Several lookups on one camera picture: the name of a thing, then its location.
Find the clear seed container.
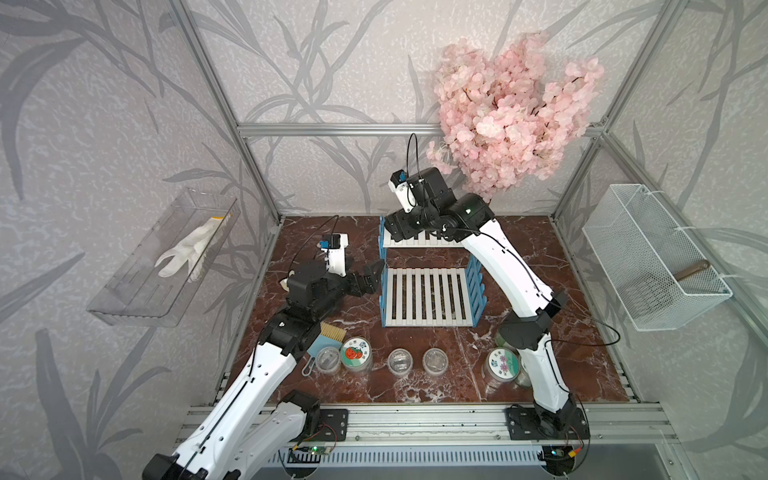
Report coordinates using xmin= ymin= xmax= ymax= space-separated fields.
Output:
xmin=387 ymin=348 xmax=414 ymax=378
xmin=422 ymin=347 xmax=449 ymax=377

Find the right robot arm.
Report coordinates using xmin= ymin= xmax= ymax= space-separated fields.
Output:
xmin=384 ymin=167 xmax=580 ymax=439

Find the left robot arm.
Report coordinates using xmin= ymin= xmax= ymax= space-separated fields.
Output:
xmin=142 ymin=260 xmax=385 ymax=479

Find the blue white two-tier shelf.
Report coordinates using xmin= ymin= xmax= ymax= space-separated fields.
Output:
xmin=377 ymin=214 xmax=487 ymax=329

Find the small clear container far left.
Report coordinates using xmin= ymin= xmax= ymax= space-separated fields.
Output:
xmin=315 ymin=346 xmax=341 ymax=375

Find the strawberry lid seed container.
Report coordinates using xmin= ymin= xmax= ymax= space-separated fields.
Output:
xmin=340 ymin=337 xmax=373 ymax=373

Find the pink flower lid container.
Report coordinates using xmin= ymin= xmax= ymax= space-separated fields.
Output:
xmin=483 ymin=348 xmax=520 ymax=389

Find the carrot lid seed container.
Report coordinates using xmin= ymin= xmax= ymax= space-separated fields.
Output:
xmin=514 ymin=367 xmax=532 ymax=389

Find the black work glove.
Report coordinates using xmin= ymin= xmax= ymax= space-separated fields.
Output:
xmin=280 ymin=271 xmax=300 ymax=293

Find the blue hand brush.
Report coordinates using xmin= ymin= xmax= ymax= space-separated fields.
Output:
xmin=301 ymin=322 xmax=346 ymax=377

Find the pink artificial blossom tree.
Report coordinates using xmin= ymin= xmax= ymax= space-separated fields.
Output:
xmin=427 ymin=33 xmax=605 ymax=201

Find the white glove in tray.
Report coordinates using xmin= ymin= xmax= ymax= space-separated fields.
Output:
xmin=155 ymin=216 xmax=228 ymax=283

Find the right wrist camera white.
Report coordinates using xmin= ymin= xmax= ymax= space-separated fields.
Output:
xmin=388 ymin=169 xmax=417 ymax=214

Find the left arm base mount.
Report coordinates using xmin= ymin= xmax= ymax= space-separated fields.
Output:
xmin=280 ymin=390 xmax=349 ymax=442

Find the clear acrylic wall tray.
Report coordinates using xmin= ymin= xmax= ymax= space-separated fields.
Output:
xmin=87 ymin=188 xmax=241 ymax=328

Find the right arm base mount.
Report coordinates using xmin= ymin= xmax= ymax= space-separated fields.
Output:
xmin=504 ymin=404 xmax=591 ymax=441

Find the wooden handled brush in basket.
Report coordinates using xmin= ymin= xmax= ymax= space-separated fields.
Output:
xmin=622 ymin=260 xmax=711 ymax=312

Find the white wire mesh basket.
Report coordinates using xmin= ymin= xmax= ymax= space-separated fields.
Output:
xmin=583 ymin=184 xmax=733 ymax=332

